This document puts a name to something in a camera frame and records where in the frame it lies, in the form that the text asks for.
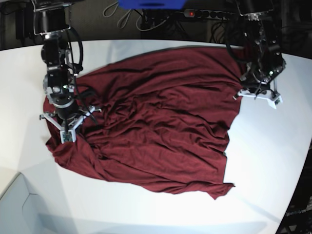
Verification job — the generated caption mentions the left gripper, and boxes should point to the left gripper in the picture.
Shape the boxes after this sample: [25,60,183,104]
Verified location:
[241,73,275,95]

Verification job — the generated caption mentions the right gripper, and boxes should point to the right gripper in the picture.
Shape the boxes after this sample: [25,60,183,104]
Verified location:
[53,98,79,119]

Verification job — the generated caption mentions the dark red t-shirt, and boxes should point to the dark red t-shirt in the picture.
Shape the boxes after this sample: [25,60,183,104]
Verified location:
[46,46,241,199]

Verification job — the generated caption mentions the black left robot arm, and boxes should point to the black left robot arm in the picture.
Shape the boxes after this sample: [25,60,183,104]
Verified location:
[225,0,286,98]

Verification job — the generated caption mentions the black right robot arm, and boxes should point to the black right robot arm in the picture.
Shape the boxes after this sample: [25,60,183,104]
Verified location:
[31,0,92,120]

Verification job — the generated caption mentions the black power strip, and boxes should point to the black power strip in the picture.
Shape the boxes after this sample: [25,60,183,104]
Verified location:
[183,9,234,20]

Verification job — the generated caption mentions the black box on floor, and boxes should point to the black box on floor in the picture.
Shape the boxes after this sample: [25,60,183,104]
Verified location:
[15,2,35,41]

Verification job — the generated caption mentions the white bin at corner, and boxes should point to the white bin at corner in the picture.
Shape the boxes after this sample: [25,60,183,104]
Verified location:
[0,173,43,234]

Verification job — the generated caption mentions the blue box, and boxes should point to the blue box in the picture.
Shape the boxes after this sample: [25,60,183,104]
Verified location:
[118,0,186,9]

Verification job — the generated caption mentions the white cable loops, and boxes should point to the white cable loops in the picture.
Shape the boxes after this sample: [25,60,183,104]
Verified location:
[103,2,171,32]

